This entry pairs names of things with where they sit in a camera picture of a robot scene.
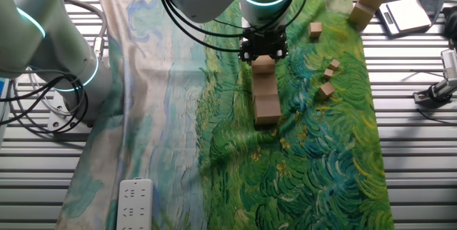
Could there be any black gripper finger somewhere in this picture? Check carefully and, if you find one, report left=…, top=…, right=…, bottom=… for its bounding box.
left=238, top=44, right=258, bottom=63
left=274, top=42, right=288, bottom=60

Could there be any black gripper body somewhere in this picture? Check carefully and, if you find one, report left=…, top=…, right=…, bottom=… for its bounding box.
left=241, top=28, right=288, bottom=56

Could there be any medium wooden cube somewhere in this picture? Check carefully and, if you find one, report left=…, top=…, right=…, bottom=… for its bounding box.
left=308, top=21, right=323, bottom=39

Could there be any small wooden cube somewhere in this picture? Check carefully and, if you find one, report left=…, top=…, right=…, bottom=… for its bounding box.
left=317, top=81, right=336, bottom=100

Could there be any green blue painted cloth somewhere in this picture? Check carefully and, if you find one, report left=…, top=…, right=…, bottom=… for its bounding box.
left=55, top=0, right=396, bottom=230

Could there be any silver digital scale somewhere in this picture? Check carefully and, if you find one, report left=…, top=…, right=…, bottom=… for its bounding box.
left=377, top=0, right=432, bottom=36

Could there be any dark round object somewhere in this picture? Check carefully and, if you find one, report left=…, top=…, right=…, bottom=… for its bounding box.
left=441, top=5, right=457, bottom=41

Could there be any white power strip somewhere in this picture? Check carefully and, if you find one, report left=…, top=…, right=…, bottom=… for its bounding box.
left=116, top=176, right=154, bottom=230

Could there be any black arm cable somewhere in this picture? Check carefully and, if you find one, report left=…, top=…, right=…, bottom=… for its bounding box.
left=156, top=0, right=310, bottom=53

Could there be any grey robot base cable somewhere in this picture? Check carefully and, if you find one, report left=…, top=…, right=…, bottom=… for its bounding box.
left=62, top=0, right=109, bottom=61

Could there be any grey black camera mount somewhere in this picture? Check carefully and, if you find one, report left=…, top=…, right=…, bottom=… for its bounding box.
left=413, top=78, right=457, bottom=105

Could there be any thin black cable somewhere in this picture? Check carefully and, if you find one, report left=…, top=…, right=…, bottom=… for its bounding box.
left=416, top=107, right=457, bottom=126

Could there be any black base cable bundle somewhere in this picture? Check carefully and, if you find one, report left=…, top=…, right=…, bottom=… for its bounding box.
left=0, top=72, right=89, bottom=134

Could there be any silver ribbed camera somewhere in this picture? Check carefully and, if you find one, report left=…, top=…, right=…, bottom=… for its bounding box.
left=441, top=48, right=457, bottom=81

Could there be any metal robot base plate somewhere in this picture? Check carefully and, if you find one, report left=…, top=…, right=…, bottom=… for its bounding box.
left=46, top=90, right=94, bottom=133

